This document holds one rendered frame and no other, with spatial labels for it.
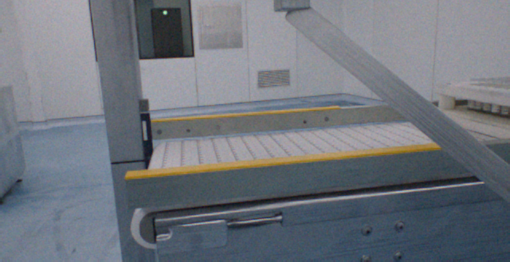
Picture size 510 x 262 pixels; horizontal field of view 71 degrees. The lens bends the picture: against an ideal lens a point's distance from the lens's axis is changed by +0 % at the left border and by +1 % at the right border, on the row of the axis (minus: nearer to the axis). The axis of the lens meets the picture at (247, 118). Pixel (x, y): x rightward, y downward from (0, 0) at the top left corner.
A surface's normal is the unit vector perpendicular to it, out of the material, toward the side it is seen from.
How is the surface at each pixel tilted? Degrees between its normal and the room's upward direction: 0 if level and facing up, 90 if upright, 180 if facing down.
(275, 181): 90
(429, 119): 87
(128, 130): 90
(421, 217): 90
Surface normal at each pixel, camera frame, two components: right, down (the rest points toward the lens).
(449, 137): -0.40, 0.14
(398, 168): 0.17, 0.18
